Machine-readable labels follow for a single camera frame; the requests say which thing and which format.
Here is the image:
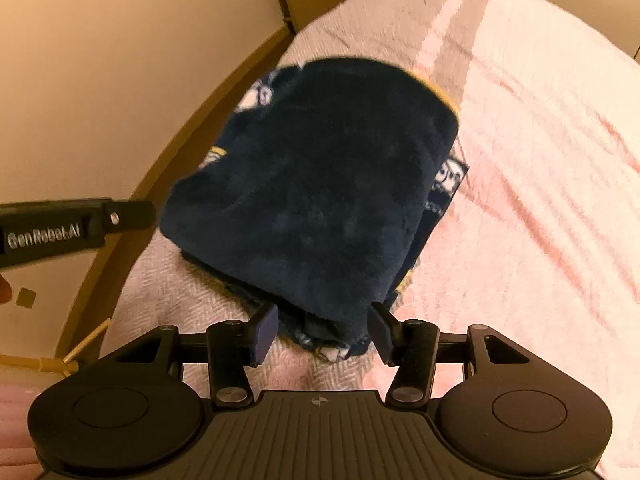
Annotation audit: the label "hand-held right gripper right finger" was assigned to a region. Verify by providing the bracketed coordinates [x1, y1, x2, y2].
[367, 301, 531, 408]

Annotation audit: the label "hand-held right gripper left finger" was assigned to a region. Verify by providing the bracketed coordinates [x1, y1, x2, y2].
[116, 303, 280, 409]

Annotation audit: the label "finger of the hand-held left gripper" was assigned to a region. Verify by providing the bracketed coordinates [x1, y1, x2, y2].
[104, 200, 159, 234]

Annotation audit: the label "navy fleece garment yellow trim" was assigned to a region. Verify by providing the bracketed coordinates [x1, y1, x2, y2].
[159, 56, 471, 364]

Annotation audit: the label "pink and grey bed blanket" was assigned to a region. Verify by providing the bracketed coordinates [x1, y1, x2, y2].
[100, 0, 640, 480]

